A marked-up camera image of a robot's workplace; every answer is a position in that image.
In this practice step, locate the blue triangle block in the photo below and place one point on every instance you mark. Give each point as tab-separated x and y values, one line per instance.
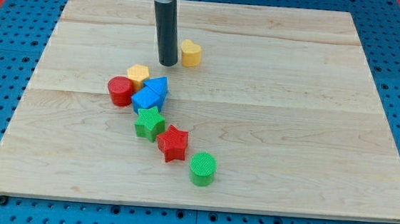
159	85

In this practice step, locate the blue cube block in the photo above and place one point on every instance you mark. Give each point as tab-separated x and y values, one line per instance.
147	98

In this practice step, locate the red star block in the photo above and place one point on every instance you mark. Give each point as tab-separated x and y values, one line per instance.
173	143

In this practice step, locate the green star block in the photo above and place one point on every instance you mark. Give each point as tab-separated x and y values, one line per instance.
149	124

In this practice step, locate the green cylinder block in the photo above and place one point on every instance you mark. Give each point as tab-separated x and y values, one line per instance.
202	169

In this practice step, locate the yellow heart block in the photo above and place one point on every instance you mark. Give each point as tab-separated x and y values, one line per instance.
191	53

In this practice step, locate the yellow hexagon block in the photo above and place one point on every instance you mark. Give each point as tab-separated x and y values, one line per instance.
137	75

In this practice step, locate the red cylinder block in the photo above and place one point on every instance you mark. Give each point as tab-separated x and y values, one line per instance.
120	90

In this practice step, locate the wooden board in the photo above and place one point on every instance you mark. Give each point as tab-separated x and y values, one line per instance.
283	99

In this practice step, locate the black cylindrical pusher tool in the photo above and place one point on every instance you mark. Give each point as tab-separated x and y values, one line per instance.
167	32

